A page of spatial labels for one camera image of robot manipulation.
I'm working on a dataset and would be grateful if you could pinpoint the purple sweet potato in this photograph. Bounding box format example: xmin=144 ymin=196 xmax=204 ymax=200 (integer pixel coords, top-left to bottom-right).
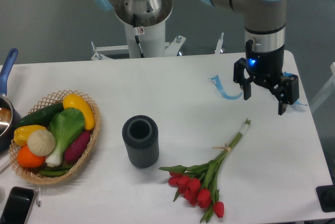
xmin=64 ymin=131 xmax=90 ymax=164

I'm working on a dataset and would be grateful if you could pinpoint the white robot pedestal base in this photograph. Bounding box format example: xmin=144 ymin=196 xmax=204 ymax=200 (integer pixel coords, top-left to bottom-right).
xmin=91 ymin=21 xmax=186 ymax=61

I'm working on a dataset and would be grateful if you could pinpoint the green pea pod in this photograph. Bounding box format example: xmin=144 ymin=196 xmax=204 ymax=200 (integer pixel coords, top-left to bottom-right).
xmin=38 ymin=166 xmax=72 ymax=177

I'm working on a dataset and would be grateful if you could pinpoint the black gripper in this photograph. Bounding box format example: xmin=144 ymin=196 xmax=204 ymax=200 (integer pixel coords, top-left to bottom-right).
xmin=233 ymin=39 xmax=299 ymax=115

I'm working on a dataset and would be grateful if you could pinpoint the silver pen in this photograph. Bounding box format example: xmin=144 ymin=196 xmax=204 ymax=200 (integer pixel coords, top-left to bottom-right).
xmin=36 ymin=187 xmax=42 ymax=207

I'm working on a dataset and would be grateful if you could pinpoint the red tulip bouquet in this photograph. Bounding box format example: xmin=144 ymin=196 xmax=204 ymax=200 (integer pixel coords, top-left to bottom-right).
xmin=159 ymin=119 xmax=251 ymax=223

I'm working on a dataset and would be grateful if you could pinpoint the black smartphone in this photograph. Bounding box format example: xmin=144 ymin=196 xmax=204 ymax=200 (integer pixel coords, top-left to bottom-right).
xmin=1 ymin=186 xmax=35 ymax=224

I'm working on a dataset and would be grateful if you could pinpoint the orange fruit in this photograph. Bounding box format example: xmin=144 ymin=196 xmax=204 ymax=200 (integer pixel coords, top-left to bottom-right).
xmin=17 ymin=145 xmax=45 ymax=168

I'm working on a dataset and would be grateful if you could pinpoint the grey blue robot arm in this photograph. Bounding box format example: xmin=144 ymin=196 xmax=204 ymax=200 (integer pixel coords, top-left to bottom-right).
xmin=94 ymin=0 xmax=299 ymax=115

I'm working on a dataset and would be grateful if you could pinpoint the green cucumber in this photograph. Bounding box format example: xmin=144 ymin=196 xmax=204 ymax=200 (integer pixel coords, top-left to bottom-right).
xmin=17 ymin=103 xmax=64 ymax=127

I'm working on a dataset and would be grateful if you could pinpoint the yellow bell pepper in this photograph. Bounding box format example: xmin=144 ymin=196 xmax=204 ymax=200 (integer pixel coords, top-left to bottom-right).
xmin=14 ymin=125 xmax=46 ymax=147

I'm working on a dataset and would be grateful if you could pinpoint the yellow squash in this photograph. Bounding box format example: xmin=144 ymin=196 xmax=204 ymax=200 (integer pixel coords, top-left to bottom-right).
xmin=62 ymin=93 xmax=95 ymax=130

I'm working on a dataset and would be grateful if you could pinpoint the green bok choy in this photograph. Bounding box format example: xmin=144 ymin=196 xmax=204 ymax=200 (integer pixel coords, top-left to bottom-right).
xmin=46 ymin=107 xmax=85 ymax=167

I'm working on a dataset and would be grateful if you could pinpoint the black device at table edge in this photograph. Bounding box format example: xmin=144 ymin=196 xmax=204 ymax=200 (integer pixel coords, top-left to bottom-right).
xmin=316 ymin=185 xmax=335 ymax=212

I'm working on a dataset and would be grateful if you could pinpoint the dark grey ribbed vase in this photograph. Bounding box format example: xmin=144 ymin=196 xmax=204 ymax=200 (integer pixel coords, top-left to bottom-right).
xmin=122 ymin=115 xmax=159 ymax=169

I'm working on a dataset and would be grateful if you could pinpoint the woven wicker basket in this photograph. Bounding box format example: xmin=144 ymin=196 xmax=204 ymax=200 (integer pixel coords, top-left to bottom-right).
xmin=8 ymin=90 xmax=101 ymax=185

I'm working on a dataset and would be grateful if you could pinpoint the cream steamed bun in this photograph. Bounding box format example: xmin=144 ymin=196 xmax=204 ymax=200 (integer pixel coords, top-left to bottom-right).
xmin=27 ymin=130 xmax=56 ymax=156

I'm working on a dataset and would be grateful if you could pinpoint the blue handled saucepan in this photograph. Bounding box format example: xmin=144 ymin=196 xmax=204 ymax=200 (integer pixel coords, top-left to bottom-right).
xmin=1 ymin=48 xmax=21 ymax=152

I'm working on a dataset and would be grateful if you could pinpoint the light blue ribbon strip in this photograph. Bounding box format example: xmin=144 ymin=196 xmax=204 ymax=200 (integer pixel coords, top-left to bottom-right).
xmin=209 ymin=75 xmax=243 ymax=100

